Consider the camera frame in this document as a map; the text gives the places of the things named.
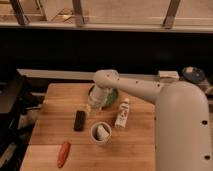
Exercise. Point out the white cup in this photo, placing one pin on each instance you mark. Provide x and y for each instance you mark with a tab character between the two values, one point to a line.
93	133

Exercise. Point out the black chair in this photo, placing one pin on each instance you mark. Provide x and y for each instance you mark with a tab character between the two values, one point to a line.
15	98

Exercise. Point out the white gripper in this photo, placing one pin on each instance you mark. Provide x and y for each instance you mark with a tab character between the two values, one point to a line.
97	98

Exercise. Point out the white bottle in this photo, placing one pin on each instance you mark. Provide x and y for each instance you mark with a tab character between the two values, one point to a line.
122	114

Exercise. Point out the white box on ledge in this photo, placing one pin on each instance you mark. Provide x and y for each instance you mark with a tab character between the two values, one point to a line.
168	74

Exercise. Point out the dark round dish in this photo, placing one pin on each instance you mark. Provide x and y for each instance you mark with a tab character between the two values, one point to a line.
193	74

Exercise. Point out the orange carrot toy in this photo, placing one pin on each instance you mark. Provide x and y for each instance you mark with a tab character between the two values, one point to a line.
63	153

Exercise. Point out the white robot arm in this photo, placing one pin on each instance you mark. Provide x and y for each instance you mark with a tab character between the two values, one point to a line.
182	119

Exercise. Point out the green bowl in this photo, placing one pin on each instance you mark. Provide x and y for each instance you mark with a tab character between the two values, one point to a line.
111	98

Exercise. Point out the white object in cup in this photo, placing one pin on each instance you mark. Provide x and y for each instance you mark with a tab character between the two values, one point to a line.
102	134

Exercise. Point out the black eraser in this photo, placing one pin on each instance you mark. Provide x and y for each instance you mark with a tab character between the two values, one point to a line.
79	120

